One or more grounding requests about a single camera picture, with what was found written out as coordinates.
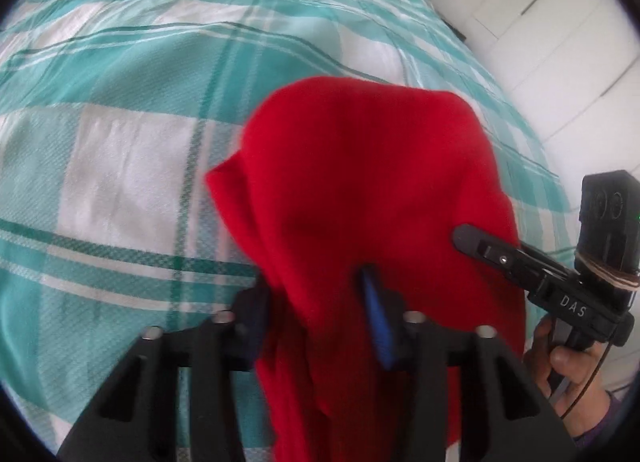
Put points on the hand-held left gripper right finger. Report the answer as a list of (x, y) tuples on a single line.
[(376, 324)]

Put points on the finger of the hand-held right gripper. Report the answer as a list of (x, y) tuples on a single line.
[(500, 254)]

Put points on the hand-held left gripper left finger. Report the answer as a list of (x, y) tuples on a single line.
[(250, 332)]

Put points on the red sweater with white rabbit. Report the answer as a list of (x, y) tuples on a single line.
[(360, 182)]

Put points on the person's right forearm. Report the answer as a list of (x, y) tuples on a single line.
[(600, 422)]

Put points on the person's right hand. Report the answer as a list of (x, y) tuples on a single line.
[(539, 349)]

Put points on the white wardrobe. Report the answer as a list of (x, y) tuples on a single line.
[(550, 42)]

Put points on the teal plaid bed blanket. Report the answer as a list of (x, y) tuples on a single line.
[(125, 117)]

